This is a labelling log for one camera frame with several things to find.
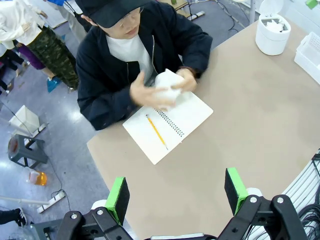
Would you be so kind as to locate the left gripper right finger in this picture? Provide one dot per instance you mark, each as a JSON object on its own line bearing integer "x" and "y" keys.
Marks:
{"x": 235, "y": 191}

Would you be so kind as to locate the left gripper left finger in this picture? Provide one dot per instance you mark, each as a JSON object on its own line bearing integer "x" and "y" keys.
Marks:
{"x": 117, "y": 200}

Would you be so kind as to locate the yellow pencil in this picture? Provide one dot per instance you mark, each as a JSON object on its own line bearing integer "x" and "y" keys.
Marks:
{"x": 156, "y": 131}

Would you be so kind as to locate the white spiral notebook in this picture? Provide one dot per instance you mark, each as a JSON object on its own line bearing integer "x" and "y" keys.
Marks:
{"x": 175, "y": 125}

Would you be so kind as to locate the white paper ball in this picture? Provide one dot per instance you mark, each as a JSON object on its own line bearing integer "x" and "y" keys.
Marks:
{"x": 167, "y": 85}

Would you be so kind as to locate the person's right forearm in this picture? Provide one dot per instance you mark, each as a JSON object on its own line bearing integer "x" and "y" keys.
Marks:
{"x": 105, "y": 112}

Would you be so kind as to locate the person's left forearm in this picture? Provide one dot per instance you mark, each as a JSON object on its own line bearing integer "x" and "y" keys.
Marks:
{"x": 197, "y": 47}

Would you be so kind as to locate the person's right hand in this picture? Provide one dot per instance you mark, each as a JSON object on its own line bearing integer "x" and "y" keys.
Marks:
{"x": 143, "y": 96}

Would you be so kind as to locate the person's left hand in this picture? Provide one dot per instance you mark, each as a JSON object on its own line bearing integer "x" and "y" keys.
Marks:
{"x": 190, "y": 81}

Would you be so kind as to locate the long white power strip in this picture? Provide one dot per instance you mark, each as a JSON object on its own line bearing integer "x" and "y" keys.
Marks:
{"x": 51, "y": 202}

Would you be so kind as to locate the bystander in black sneakers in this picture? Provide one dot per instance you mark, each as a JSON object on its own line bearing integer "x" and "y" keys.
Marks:
{"x": 17, "y": 216}

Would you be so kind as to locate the dark grey plastic stool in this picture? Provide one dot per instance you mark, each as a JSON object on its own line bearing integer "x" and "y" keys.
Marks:
{"x": 27, "y": 152}

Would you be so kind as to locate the white square floor bin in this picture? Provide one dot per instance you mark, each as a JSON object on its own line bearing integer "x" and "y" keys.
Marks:
{"x": 25, "y": 120}

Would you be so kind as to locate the person in dark jacket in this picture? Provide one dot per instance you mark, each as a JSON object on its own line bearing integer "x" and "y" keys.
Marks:
{"x": 100, "y": 75}

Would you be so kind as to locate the white plastic basket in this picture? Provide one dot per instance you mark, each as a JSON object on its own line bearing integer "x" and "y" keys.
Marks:
{"x": 305, "y": 63}
{"x": 312, "y": 45}

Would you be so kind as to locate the white lidded trash bin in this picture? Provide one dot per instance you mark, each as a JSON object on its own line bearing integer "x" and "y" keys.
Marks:
{"x": 271, "y": 41}

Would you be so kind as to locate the bystander in camouflage trousers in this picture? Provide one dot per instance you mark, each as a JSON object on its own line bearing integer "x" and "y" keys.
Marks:
{"x": 50, "y": 50}

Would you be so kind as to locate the bystander in purple trousers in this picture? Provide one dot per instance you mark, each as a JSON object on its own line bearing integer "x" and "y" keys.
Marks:
{"x": 32, "y": 58}

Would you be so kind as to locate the crumpled white paper pile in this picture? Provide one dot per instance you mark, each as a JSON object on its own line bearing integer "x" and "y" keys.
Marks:
{"x": 272, "y": 25}

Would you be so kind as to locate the bystander in beige trousers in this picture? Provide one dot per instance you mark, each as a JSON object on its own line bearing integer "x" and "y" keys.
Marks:
{"x": 72, "y": 20}

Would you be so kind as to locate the black cap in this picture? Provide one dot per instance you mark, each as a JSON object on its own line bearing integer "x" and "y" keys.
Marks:
{"x": 107, "y": 10}

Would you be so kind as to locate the white slotted rail panel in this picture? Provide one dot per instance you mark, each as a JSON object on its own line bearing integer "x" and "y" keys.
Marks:
{"x": 305, "y": 180}

